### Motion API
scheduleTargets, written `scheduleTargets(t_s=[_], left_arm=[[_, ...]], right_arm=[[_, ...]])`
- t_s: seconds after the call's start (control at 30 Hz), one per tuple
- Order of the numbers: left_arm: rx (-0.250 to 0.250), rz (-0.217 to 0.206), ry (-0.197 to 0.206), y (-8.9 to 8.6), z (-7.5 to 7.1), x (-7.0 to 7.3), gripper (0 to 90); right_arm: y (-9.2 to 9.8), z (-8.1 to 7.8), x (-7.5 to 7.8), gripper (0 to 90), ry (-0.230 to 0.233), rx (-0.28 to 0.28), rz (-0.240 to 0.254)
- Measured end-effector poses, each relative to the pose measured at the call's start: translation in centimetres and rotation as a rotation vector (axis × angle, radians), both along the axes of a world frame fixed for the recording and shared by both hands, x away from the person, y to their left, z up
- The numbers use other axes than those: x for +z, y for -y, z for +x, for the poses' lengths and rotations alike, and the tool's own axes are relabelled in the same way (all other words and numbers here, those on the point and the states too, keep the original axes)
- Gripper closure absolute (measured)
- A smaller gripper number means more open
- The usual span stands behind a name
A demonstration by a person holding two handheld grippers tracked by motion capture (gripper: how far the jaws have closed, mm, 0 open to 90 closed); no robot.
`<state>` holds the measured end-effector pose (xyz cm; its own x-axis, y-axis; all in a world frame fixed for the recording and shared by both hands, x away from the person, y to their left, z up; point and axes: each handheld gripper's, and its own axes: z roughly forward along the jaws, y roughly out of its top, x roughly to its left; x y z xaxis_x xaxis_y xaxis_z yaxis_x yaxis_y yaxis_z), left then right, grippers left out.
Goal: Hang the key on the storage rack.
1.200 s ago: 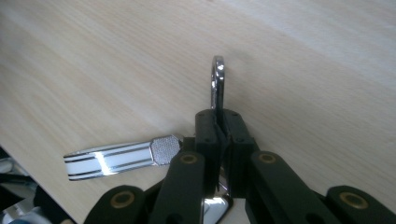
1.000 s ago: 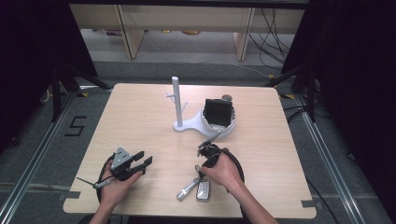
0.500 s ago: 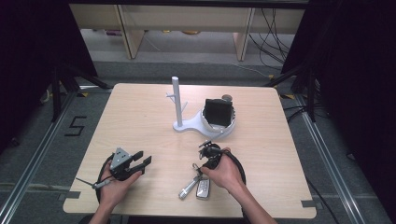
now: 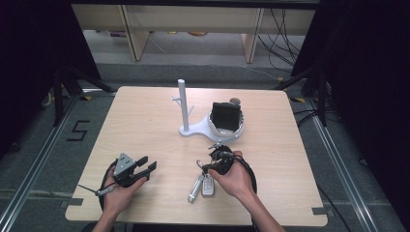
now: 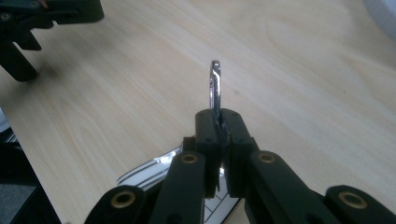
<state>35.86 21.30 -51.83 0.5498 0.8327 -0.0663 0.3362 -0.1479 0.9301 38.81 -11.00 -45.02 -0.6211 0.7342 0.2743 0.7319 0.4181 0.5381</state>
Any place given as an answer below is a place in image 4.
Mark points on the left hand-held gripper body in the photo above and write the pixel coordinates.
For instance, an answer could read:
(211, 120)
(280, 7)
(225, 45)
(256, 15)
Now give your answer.
(124, 165)

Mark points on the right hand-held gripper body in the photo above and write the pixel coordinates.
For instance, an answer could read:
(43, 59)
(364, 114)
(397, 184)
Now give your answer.
(225, 159)

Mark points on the key bunch with car fob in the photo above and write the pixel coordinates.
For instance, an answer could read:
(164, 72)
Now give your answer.
(208, 187)

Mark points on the white bowl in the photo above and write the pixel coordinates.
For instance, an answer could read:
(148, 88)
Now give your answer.
(222, 131)

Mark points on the black box device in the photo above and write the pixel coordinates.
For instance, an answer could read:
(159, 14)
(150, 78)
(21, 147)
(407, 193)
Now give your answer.
(225, 116)

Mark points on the person's right hand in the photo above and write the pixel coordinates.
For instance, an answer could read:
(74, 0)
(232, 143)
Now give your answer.
(237, 180)

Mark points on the person's left hand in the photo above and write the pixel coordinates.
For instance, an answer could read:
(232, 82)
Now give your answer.
(114, 198)

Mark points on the black metal stand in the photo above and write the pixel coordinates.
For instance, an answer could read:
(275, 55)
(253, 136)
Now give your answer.
(321, 96)
(58, 96)

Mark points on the black curtain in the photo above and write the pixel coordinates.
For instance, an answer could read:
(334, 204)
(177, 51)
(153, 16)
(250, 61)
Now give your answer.
(370, 80)
(32, 64)

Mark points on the white stand with post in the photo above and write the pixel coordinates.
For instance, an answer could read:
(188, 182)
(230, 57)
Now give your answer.
(183, 103)

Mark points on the aluminium floor rail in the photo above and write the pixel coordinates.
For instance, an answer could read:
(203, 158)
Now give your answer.
(38, 164)
(341, 167)

